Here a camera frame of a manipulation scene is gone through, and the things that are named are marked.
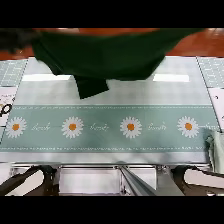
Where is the silver frame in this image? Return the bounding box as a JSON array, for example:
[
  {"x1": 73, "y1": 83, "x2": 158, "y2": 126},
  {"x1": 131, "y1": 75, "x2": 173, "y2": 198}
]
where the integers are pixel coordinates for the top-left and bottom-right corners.
[{"x1": 0, "y1": 161, "x2": 224, "y2": 197}]

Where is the dark green T-shirt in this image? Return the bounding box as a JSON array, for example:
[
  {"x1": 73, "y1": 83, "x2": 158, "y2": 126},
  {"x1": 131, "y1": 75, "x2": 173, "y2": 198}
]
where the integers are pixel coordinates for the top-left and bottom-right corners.
[{"x1": 30, "y1": 28, "x2": 205, "y2": 100}]

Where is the pale green garment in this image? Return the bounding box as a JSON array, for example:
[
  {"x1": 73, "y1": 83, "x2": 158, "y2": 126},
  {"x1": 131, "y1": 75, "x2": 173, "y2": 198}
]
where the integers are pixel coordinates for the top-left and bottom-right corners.
[{"x1": 204, "y1": 128, "x2": 224, "y2": 175}]

